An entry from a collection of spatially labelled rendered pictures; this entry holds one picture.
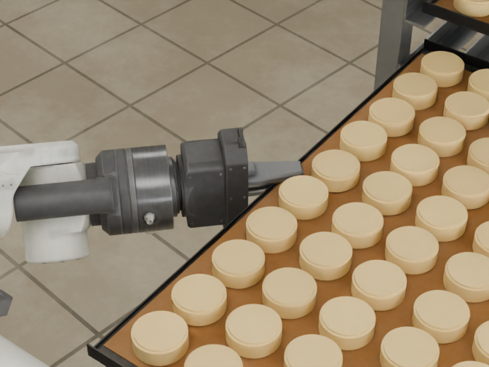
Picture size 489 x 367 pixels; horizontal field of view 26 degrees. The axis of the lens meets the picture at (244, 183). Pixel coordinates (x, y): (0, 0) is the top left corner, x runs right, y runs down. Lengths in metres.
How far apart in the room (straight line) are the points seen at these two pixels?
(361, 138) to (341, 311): 0.25
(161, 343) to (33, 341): 1.49
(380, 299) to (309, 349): 0.09
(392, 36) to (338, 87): 1.81
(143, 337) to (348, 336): 0.18
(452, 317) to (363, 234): 0.13
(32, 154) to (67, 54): 2.21
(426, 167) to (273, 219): 0.18
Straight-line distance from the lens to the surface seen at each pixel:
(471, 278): 0.99
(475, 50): 1.53
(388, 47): 1.29
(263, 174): 1.09
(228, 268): 0.98
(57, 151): 1.07
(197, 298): 0.96
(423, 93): 1.21
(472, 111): 1.19
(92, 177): 1.07
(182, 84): 3.09
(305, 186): 1.07
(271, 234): 1.01
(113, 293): 2.48
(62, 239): 1.07
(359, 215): 1.04
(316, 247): 1.00
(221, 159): 1.06
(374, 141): 1.13
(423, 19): 1.26
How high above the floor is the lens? 1.79
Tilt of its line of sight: 41 degrees down
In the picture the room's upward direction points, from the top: straight up
